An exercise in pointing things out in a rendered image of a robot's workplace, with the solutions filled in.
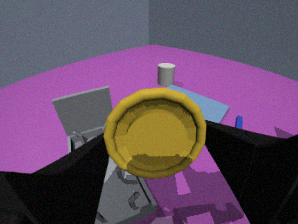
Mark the yellow round plate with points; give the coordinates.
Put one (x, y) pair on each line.
(155, 133)

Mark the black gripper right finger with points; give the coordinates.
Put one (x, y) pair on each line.
(261, 170)

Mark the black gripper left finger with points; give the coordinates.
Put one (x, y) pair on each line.
(64, 192)

